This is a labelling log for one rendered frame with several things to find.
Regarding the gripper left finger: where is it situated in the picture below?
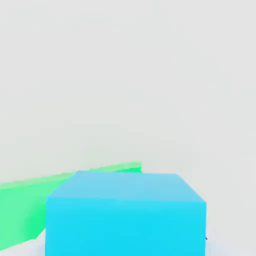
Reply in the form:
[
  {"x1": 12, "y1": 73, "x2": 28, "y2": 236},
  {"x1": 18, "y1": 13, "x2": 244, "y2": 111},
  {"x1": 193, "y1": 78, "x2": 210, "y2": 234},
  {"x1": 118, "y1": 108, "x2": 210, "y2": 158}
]
[{"x1": 17, "y1": 229, "x2": 47, "y2": 256}]

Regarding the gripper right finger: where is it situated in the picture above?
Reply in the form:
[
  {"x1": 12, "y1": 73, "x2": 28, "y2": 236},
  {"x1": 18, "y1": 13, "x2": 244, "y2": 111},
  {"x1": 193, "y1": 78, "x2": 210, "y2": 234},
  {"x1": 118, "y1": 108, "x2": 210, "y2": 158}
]
[{"x1": 205, "y1": 229, "x2": 220, "y2": 256}]

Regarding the small blue cube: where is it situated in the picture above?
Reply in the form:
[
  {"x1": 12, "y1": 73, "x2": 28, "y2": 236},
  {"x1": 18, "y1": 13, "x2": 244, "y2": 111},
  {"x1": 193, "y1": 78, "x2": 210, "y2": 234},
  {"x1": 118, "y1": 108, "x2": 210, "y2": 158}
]
[{"x1": 44, "y1": 170, "x2": 207, "y2": 256}]

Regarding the large green box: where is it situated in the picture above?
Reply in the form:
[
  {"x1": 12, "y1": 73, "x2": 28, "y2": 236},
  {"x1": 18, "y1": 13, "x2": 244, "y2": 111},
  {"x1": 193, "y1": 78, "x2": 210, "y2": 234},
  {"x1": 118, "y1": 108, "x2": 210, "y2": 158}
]
[{"x1": 0, "y1": 161, "x2": 143, "y2": 252}]

